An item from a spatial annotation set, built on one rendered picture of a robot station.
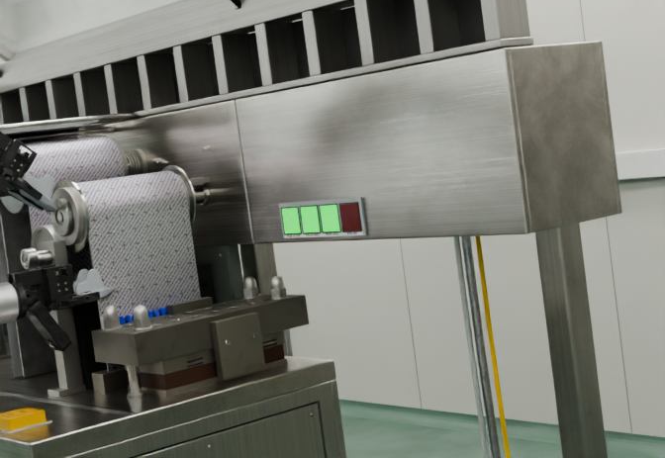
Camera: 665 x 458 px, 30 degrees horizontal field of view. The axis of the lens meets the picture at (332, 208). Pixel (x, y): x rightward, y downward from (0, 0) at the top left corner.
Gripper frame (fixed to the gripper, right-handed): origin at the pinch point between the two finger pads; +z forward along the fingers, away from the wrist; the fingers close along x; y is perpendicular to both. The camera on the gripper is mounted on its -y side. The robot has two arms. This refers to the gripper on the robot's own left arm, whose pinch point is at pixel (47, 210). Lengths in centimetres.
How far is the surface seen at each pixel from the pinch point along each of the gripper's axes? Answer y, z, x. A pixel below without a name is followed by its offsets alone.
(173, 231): 9.0, 23.5, -6.6
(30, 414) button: -38.7, 7.9, -19.9
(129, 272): -3.3, 18.8, -6.6
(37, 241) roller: -2.4, 7.5, 15.3
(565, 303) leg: 13, 58, -82
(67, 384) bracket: -27.0, 22.0, 1.4
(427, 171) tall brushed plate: 23, 29, -69
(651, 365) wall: 101, 267, 66
